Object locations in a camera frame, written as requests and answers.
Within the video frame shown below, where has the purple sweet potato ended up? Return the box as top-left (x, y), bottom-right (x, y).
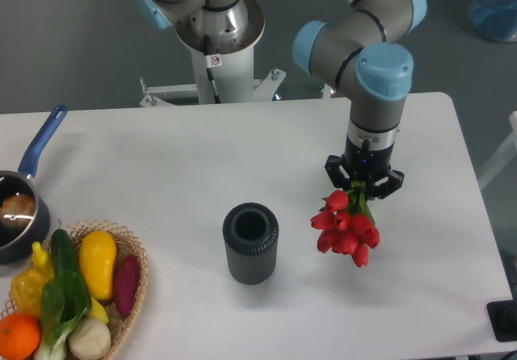
top-left (113, 254), bottom-right (141, 317)

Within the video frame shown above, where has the yellow lemon piece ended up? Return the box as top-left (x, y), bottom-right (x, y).
top-left (87, 297), bottom-right (109, 324)

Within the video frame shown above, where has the black cable on pedestal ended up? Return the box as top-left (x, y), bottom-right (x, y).
top-left (203, 35), bottom-right (222, 104)

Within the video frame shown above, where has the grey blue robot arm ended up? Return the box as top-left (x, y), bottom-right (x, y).
top-left (134, 0), bottom-right (427, 199)

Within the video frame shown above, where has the white frame at right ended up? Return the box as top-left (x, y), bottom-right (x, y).
top-left (477, 111), bottom-right (516, 190)

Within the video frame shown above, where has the blue translucent container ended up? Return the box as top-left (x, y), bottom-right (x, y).
top-left (468, 0), bottom-right (516, 43)

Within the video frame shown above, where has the red tulip bouquet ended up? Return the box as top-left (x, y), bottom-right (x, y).
top-left (310, 181), bottom-right (380, 267)

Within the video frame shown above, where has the green bok choy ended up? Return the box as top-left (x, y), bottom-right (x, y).
top-left (35, 270), bottom-right (91, 359)

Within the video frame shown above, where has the black device at edge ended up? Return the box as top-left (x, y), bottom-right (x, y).
top-left (486, 300), bottom-right (516, 342)

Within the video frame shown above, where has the dark green cucumber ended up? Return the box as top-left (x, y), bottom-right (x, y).
top-left (51, 228), bottom-right (80, 274)

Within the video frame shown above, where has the orange fruit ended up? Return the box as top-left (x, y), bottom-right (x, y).
top-left (1, 312), bottom-right (41, 359)

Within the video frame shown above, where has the dark grey ribbed vase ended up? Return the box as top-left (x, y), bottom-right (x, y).
top-left (222, 203), bottom-right (280, 285)

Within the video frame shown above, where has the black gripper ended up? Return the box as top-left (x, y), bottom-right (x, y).
top-left (325, 138), bottom-right (405, 199)

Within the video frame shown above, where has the bread roll in pan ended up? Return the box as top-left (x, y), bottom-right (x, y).
top-left (1, 194), bottom-right (36, 228)

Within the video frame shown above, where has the beige garlic bulb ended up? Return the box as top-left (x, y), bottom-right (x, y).
top-left (69, 317), bottom-right (111, 360)

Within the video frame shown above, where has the blue handled saucepan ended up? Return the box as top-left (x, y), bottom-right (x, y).
top-left (1, 105), bottom-right (68, 264)

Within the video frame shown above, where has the yellow bell pepper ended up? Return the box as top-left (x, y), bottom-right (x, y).
top-left (11, 269), bottom-right (48, 318)

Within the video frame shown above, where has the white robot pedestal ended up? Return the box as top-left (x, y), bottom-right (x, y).
top-left (140, 0), bottom-right (286, 107)

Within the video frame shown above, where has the woven wicker basket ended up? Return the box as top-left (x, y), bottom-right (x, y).
top-left (1, 220), bottom-right (148, 359)

